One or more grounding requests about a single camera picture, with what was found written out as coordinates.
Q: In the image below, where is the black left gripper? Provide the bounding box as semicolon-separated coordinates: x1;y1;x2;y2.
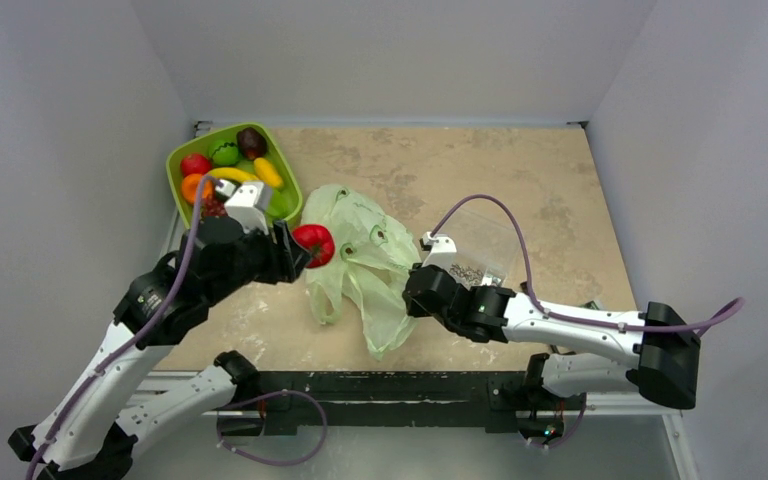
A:
208;215;312;304

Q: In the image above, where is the red fake tomato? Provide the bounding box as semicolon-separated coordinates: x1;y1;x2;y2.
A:
292;224;336;269

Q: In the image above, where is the pale green plastic bag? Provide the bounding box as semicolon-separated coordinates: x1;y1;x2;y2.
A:
301;184;420;360

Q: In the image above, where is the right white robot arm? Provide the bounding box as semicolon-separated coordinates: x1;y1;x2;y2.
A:
402;265;701;410

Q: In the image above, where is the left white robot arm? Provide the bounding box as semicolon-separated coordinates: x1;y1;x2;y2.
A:
8;216;312;479

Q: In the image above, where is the light green fake starfruit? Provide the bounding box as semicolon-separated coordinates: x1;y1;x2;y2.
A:
266;190;289;219

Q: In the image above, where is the fake red grapes bunch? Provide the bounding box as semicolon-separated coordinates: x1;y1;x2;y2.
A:
200;197;228;219

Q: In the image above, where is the yellow fake lemon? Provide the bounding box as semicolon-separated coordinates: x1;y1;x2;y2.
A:
253;157;285;190

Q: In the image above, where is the yellow fake banana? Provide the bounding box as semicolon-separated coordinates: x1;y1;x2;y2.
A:
208;167;259;184

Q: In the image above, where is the orange fake fruit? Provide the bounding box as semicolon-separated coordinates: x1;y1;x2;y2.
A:
180;173;215;206

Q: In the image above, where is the green fake watermelon ball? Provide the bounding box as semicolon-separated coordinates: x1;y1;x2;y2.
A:
208;140;241;167

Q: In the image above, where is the red fake apple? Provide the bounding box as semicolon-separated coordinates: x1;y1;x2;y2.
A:
179;153;213;177

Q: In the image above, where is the dark maroon fake fruit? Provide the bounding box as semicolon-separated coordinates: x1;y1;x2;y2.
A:
236;127;268;161

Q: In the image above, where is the green plastic tray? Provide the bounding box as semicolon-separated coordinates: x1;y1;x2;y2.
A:
165;122;304;233

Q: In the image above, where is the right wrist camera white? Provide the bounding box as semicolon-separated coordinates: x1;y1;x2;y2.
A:
420;232;457;271

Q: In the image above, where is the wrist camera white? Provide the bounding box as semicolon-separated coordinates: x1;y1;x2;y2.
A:
420;232;457;271
214;179;273;234

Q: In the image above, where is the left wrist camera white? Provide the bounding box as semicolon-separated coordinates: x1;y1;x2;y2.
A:
214;179;273;234

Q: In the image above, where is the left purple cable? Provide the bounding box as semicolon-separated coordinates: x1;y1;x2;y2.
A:
24;174;328;480

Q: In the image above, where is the purple cable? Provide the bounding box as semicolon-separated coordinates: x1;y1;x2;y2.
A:
427;193;746;451
24;174;328;480

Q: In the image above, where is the black aluminium base frame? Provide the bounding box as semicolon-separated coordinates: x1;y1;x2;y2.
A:
97;367;682;439

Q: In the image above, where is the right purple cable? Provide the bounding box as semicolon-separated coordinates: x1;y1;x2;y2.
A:
427;193;746;451

